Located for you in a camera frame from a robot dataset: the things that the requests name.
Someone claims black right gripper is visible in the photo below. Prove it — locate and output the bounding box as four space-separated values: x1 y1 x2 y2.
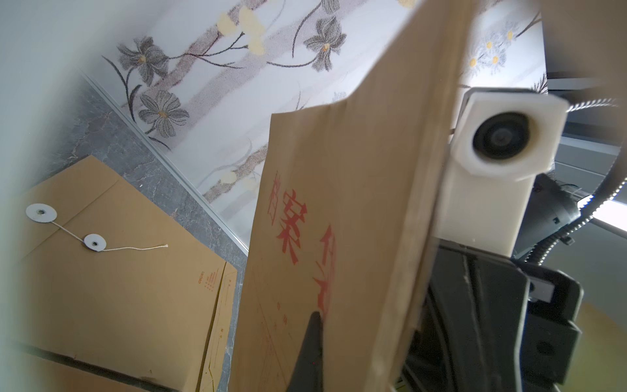
401 241 584 391

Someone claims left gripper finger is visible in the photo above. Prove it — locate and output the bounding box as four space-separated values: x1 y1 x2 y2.
286 311 323 392

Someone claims kraft file bag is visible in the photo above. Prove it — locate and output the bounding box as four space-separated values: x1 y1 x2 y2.
229 1 476 391
199 263 238 391
11 157 226 391

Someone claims white string of bag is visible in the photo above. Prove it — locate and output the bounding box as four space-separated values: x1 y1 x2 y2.
25 203 170 253

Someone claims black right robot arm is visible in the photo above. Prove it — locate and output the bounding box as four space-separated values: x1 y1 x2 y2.
398 88 626 391

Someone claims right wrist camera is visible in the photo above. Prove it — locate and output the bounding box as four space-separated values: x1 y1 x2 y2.
436 88 570 256

